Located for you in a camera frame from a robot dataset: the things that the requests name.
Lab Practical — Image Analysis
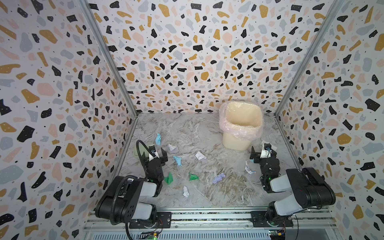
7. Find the light blue scrap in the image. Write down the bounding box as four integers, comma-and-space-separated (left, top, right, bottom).
173, 156, 182, 166
155, 133, 162, 146

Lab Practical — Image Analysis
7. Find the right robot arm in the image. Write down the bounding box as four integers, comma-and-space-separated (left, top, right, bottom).
250, 143, 336, 228

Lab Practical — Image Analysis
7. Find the light blue scrap far left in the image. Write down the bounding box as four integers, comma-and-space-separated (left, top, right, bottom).
155, 133, 162, 146

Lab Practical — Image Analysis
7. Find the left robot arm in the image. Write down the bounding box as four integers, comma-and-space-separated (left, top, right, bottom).
95, 146, 171, 229

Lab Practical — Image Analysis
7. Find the green dustpan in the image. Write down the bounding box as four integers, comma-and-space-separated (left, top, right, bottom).
134, 144, 149, 158

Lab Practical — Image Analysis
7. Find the lavender scrap centre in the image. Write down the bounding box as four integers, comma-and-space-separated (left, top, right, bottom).
213, 173, 226, 184

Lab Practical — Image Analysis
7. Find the corner aluminium post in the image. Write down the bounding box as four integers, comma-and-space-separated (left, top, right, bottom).
274, 0, 343, 119
79, 0, 138, 119

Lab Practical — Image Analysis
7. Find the white printed scrap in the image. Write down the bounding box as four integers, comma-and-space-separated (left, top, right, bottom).
245, 162, 255, 175

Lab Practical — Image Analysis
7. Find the white scrap near left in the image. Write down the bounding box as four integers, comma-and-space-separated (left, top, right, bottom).
168, 145, 177, 152

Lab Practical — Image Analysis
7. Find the green scrap centre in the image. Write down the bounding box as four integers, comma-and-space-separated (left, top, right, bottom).
189, 174, 199, 181

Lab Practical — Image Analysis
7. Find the cream trash bin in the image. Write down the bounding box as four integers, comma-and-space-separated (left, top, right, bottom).
219, 101, 264, 152

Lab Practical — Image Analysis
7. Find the light blue scrap centre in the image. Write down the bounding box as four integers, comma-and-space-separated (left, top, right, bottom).
173, 156, 182, 166

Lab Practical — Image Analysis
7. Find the green scrap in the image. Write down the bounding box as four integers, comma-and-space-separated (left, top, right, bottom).
164, 172, 174, 185
189, 174, 199, 181

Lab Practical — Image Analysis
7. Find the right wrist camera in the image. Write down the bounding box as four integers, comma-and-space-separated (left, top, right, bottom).
260, 141, 277, 159

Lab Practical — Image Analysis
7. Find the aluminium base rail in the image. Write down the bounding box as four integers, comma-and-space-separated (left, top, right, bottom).
82, 205, 338, 240

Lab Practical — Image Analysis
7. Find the pink plastic bin liner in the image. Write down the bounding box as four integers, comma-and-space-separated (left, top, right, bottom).
218, 100, 265, 141

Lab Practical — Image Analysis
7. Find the left corner aluminium post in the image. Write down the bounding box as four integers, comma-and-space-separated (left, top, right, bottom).
79, 0, 138, 119

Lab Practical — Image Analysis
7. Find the green scrap left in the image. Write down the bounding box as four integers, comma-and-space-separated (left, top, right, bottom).
164, 172, 174, 185

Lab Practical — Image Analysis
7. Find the right corner aluminium post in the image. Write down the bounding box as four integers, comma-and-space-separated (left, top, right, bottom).
274, 0, 343, 119

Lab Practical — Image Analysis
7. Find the white scrap centre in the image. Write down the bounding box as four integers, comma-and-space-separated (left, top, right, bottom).
195, 151, 207, 161

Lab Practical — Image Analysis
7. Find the white scrap front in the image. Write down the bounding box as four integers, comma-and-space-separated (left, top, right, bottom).
183, 186, 189, 198

